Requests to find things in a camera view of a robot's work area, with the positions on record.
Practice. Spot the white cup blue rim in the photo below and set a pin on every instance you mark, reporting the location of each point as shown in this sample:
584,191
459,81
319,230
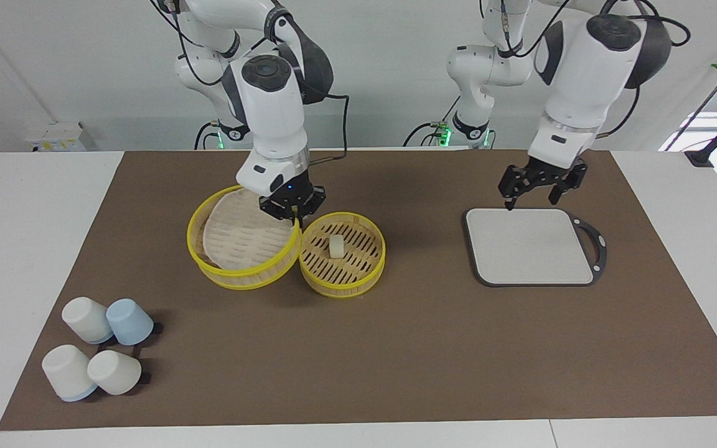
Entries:
67,372

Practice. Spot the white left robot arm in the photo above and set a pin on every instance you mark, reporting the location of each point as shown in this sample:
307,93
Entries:
582,81

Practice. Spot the black cup rack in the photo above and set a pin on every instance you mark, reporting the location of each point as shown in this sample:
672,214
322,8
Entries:
157,327

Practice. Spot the yellow bamboo steamer tier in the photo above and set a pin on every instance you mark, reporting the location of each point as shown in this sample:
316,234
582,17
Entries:
240,277

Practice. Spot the grey cutting board black rim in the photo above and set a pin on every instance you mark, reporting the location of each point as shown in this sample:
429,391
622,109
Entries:
533,249

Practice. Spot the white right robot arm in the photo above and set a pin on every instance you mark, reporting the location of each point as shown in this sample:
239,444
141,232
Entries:
271,106

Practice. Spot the white steamed bun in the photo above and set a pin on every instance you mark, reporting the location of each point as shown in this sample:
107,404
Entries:
337,246

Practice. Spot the beige perforated steamer liner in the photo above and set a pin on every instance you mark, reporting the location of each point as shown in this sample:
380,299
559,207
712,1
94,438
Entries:
240,239

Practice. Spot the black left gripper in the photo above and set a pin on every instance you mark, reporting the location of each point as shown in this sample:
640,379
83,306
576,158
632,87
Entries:
548,171

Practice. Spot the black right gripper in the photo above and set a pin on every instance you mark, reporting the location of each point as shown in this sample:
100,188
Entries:
293,196

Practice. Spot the light blue plastic cup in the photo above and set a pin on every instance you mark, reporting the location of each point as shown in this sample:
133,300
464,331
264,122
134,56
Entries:
129,322

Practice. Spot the white box yellow label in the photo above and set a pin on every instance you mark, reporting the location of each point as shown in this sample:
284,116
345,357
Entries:
60,137

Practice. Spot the yellow bamboo steamer base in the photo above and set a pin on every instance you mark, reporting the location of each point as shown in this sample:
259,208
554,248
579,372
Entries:
340,283

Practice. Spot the brown table mat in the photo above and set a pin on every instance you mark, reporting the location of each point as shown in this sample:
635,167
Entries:
396,361

